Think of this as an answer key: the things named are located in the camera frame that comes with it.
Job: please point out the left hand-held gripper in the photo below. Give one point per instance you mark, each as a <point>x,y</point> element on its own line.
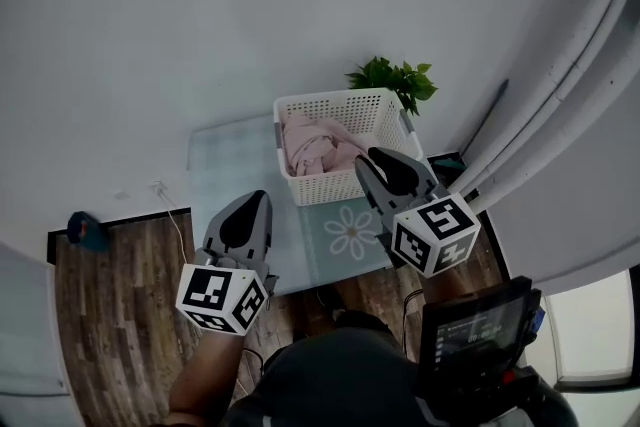
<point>205,290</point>

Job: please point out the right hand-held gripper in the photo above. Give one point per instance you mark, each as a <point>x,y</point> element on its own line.
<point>440,235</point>

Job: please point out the white plastic laundry basket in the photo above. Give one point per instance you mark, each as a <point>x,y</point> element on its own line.
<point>345,187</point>

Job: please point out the pink clothes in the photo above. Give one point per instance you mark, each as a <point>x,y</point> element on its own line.
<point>320,150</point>

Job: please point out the person's left forearm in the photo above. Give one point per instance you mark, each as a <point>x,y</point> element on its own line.
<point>205,380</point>

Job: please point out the person's right forearm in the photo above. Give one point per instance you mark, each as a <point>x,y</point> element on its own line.
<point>447,285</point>

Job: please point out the teal dustpan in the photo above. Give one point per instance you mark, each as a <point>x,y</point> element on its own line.
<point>447,162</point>

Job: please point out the light blue flower tablecloth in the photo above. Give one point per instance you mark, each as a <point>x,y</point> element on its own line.
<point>230,175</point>

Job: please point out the green potted plant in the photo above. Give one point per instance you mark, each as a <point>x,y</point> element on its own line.
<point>395,77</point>

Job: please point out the person's dark clothing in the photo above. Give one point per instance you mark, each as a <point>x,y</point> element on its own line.
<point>330,380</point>

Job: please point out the black monitor screen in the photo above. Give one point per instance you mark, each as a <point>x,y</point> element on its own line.
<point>475,335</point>

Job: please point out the dark blue bag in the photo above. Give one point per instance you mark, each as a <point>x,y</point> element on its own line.
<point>87,232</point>

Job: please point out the white wrapped pipes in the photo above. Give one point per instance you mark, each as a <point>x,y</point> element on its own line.
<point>565,65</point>

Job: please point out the window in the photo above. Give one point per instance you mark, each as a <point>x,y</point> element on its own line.
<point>595,330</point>

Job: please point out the white door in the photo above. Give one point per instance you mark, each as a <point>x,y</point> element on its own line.
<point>25,325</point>

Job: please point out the white wall socket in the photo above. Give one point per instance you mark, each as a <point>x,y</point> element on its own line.
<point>159,188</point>

